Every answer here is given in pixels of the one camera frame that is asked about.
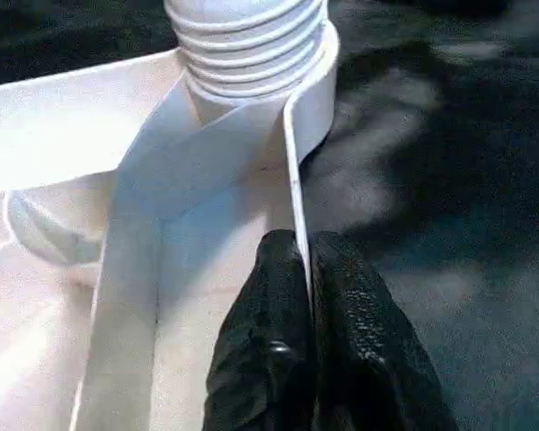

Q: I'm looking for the black work mat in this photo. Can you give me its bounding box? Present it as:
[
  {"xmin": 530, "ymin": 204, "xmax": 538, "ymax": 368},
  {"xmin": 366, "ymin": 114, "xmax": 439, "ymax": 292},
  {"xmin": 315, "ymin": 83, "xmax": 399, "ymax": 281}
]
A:
[{"xmin": 0, "ymin": 0, "xmax": 539, "ymax": 431}]

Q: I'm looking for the white plastic table top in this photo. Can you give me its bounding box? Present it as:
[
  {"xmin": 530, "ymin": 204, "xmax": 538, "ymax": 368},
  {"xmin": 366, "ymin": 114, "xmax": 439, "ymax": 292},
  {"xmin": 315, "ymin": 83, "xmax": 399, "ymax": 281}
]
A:
[{"xmin": 0, "ymin": 33, "xmax": 342, "ymax": 431}]

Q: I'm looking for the white plastic table leg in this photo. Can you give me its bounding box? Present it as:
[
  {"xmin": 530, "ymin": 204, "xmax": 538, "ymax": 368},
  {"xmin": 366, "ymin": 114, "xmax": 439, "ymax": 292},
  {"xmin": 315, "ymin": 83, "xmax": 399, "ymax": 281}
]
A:
[{"xmin": 163, "ymin": 0, "xmax": 332, "ymax": 99}]

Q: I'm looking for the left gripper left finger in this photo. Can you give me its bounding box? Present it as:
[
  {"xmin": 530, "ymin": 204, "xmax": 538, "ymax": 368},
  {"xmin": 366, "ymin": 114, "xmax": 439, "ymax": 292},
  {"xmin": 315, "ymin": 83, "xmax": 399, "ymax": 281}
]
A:
[{"xmin": 201, "ymin": 228, "xmax": 318, "ymax": 431}]

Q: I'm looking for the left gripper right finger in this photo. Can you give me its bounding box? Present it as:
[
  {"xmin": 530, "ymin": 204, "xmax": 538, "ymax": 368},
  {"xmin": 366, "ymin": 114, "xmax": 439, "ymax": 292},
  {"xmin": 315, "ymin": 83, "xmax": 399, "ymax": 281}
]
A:
[{"xmin": 307, "ymin": 231, "xmax": 459, "ymax": 431}]

